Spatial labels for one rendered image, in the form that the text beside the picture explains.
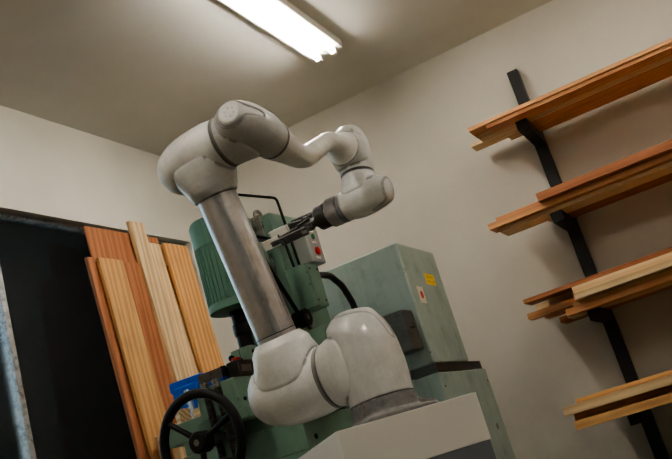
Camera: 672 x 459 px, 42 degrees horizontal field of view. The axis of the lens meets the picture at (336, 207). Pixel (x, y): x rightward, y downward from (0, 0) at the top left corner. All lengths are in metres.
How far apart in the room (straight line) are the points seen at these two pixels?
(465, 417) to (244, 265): 0.62
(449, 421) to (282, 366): 0.41
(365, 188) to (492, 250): 2.44
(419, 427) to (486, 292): 3.02
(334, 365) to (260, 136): 0.56
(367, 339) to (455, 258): 2.98
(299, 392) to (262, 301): 0.23
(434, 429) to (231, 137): 0.80
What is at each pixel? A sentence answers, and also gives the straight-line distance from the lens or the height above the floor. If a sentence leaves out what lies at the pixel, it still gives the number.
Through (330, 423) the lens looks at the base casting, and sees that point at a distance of 2.67.
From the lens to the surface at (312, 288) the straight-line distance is 2.91.
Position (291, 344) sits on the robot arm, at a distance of 2.08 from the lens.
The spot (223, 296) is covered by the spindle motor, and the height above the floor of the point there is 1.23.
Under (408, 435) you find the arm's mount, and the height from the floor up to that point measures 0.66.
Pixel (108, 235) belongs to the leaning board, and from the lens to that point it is 4.61.
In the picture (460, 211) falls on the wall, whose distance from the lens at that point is 4.97.
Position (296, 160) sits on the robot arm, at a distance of 2.24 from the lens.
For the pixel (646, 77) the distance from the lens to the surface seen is 4.67.
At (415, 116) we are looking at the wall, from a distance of 5.17.
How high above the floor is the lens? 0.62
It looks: 16 degrees up
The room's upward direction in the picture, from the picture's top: 17 degrees counter-clockwise
